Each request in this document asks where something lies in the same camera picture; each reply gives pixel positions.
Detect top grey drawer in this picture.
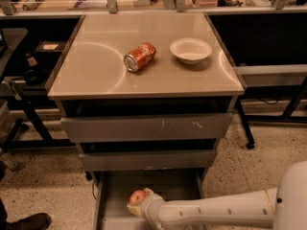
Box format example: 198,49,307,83
60,113,233,143

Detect black headphones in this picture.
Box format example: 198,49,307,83
24,67,47,85

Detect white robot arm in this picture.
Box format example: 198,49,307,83
127,161,307,230

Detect open bottom grey drawer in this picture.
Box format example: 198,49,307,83
93,169,202,230

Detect white paper bowl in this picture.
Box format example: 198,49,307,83
170,37,212,65

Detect red apple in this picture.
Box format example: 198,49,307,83
130,190,146,203

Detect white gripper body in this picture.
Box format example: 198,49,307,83
140,194,166,230

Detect dark shoe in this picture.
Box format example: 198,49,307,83
5,213,51,230

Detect orange soda can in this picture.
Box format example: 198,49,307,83
123,42,156,73

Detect middle grey drawer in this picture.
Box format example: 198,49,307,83
80,149,217,172

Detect grey drawer cabinet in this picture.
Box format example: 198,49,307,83
44,11,248,230

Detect black desk frame left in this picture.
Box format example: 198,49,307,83
0,28,74,152

